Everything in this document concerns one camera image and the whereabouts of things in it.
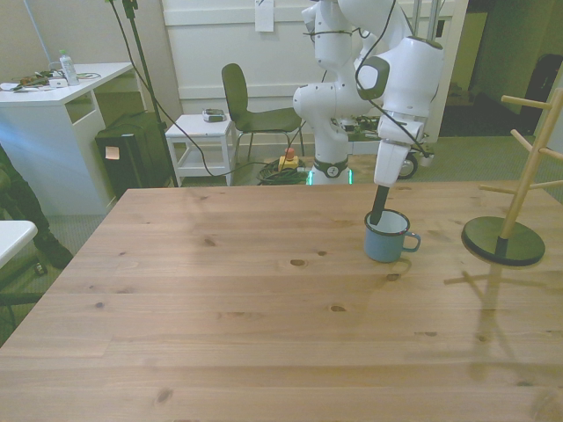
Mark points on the wooden mug tree black base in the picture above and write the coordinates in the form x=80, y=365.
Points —
x=501, y=246

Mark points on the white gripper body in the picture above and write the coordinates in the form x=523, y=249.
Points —
x=390, y=162

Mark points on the black tripod stand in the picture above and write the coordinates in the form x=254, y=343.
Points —
x=151, y=101

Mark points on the clear plastic bottle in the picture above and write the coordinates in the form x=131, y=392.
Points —
x=69, y=70

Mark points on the person leg dark trousers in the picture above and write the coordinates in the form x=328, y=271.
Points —
x=26, y=211

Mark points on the white rounded tabletop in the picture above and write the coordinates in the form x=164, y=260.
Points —
x=15, y=235

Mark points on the small grey device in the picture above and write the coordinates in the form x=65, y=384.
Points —
x=214, y=115

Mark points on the yellow red emergency stop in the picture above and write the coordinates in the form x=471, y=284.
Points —
x=289, y=162

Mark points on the black chair base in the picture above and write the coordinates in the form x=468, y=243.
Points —
x=17, y=299

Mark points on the white desk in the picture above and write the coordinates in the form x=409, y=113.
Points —
x=35, y=132

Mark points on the black computer case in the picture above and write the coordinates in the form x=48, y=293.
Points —
x=136, y=158

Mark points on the wheeled mobile robot cart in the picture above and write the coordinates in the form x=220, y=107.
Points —
x=407, y=169

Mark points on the white paper sheet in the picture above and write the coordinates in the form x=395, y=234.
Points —
x=264, y=17

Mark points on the black bag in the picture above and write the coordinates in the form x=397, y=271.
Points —
x=545, y=96

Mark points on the white side table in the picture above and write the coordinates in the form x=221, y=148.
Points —
x=202, y=129

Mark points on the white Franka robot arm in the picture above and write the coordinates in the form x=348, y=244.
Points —
x=327, y=101

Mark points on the orange sticky note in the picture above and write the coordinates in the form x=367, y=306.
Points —
x=112, y=153

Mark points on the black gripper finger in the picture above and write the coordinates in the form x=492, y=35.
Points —
x=380, y=200

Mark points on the small white box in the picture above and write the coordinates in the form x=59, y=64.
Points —
x=57, y=82

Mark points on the blue enamel mug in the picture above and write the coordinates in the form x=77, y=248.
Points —
x=382, y=246

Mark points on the dark plywood chair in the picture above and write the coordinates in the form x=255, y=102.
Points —
x=235, y=96

